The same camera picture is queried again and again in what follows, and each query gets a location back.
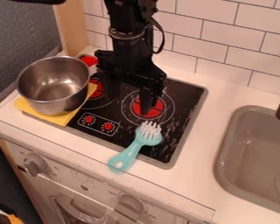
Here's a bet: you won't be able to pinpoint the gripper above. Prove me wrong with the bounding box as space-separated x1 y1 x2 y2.
93 37 169 116

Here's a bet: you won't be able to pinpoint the silver pot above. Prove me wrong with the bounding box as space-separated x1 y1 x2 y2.
15 55 91 116

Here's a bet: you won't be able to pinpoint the toy stove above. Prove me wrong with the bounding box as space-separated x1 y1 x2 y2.
22 52 209 171

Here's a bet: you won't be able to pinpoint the red and white toy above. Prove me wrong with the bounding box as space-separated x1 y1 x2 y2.
78 54 100 77

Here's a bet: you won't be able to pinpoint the light blue brush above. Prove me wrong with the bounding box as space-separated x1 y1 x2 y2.
107 120 164 174

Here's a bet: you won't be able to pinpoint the yellow cloth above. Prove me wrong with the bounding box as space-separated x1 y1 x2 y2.
13 82 100 128

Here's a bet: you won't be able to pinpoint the toy sink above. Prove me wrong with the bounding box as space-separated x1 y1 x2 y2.
213 105 280 217

